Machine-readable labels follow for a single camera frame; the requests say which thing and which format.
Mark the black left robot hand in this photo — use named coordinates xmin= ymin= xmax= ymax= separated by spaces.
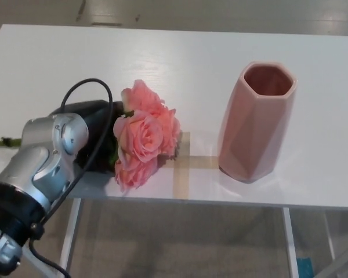
xmin=50 ymin=99 xmax=125 ymax=174

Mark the pink artificial rose bouquet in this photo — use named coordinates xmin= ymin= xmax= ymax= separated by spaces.
xmin=0 ymin=79 xmax=181 ymax=193

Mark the pink faceted ceramic vase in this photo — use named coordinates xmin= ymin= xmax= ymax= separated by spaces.
xmin=218 ymin=61 xmax=297 ymax=184

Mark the white table leg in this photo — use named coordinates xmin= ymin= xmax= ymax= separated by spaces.
xmin=59 ymin=198 xmax=84 ymax=278
xmin=281 ymin=207 xmax=298 ymax=278
xmin=326 ymin=210 xmax=337 ymax=260

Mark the light blue metal stand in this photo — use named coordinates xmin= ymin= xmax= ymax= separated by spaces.
xmin=19 ymin=248 xmax=63 ymax=278

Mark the teal floor tape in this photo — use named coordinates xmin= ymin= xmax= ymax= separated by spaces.
xmin=298 ymin=257 xmax=313 ymax=278

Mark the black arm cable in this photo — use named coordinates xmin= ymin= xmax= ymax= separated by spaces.
xmin=28 ymin=78 xmax=115 ymax=278

